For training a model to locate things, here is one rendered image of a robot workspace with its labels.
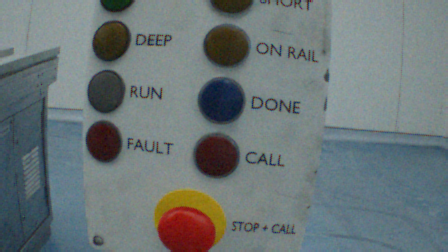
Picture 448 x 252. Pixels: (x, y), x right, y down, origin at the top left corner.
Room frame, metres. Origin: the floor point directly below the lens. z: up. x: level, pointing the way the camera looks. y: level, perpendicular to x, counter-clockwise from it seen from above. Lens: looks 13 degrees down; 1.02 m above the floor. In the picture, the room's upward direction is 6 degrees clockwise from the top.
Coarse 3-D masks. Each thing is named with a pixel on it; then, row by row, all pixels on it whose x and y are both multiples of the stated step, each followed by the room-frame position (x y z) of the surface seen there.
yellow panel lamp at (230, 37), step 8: (216, 32) 0.33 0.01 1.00; (224, 32) 0.33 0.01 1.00; (232, 32) 0.33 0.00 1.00; (240, 32) 0.33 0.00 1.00; (208, 40) 0.33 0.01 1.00; (216, 40) 0.33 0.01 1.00; (224, 40) 0.33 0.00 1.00; (232, 40) 0.33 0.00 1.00; (240, 40) 0.33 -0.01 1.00; (208, 48) 0.33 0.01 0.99; (216, 48) 0.33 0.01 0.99; (224, 48) 0.33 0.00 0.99; (232, 48) 0.33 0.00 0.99; (240, 48) 0.33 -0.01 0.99; (216, 56) 0.33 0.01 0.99; (224, 56) 0.33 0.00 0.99; (232, 56) 0.33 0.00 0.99; (240, 56) 0.33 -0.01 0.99; (224, 64) 0.33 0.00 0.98; (232, 64) 0.33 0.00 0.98
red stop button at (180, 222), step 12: (168, 216) 0.31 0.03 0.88; (180, 216) 0.31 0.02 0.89; (192, 216) 0.31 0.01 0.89; (204, 216) 0.31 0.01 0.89; (168, 228) 0.31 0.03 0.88; (180, 228) 0.31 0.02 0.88; (192, 228) 0.31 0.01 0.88; (204, 228) 0.31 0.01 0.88; (168, 240) 0.31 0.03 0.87; (180, 240) 0.31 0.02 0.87; (192, 240) 0.31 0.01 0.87; (204, 240) 0.31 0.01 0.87
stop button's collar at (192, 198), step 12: (180, 192) 0.33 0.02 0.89; (192, 192) 0.33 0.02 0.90; (168, 204) 0.33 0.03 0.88; (180, 204) 0.33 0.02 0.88; (192, 204) 0.33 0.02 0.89; (204, 204) 0.33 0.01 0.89; (216, 204) 0.33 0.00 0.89; (156, 216) 0.33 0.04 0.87; (216, 216) 0.33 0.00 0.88; (156, 228) 0.33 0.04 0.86; (216, 228) 0.33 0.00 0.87; (264, 228) 0.33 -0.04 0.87; (216, 240) 0.33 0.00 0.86
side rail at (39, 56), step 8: (56, 48) 1.77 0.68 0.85; (24, 56) 1.46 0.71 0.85; (32, 56) 1.51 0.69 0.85; (40, 56) 1.59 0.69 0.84; (48, 56) 1.68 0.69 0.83; (0, 64) 1.25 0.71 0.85; (8, 64) 1.30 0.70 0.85; (16, 64) 1.37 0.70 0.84; (24, 64) 1.44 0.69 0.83; (0, 72) 1.24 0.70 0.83
